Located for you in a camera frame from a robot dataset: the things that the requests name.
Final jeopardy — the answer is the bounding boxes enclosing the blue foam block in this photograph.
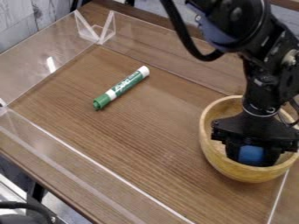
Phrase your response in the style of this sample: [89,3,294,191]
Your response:
[237,145,264,166]

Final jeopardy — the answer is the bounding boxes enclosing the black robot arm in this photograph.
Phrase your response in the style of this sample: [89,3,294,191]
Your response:
[185,0,299,167]

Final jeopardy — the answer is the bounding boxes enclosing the brown wooden bowl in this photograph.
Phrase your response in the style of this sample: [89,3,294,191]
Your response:
[198,95,299,183]

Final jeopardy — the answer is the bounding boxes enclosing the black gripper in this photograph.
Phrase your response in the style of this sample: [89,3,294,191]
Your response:
[209,108,299,168]

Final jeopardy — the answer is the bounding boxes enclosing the black cable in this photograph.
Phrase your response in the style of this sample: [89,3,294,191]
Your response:
[158,0,225,63]

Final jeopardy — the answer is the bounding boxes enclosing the green dry erase marker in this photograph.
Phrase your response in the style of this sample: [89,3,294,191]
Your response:
[92,66,149,110]

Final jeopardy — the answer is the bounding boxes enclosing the black metal table leg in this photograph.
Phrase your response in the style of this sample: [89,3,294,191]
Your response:
[31,182,45,202]

